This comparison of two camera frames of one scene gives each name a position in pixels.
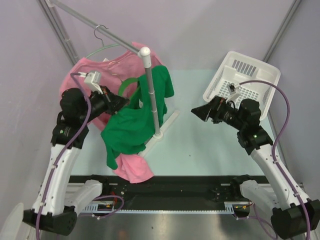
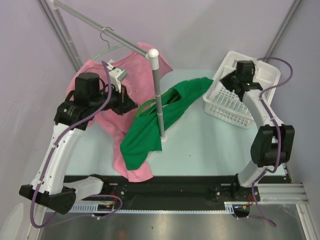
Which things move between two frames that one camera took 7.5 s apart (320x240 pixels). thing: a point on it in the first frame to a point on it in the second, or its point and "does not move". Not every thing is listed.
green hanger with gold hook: [125, 82] to [163, 96]
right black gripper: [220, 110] to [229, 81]
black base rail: [167, 192] does not move
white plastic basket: [235, 68] does not move
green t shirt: [130, 130] to [142, 140]
